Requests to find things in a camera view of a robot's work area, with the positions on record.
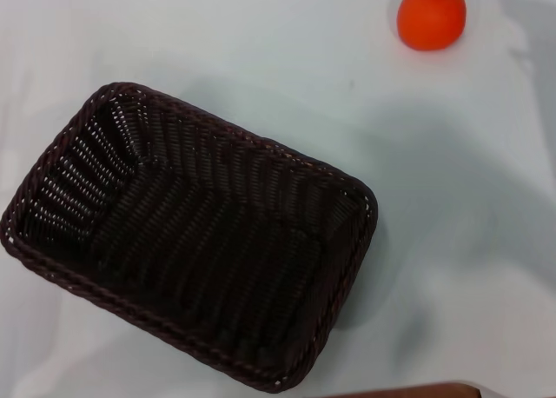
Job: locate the dark brown woven basket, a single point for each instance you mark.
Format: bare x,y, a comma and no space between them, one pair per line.
195,241

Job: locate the orange round fruit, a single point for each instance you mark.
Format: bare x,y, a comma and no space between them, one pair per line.
431,20

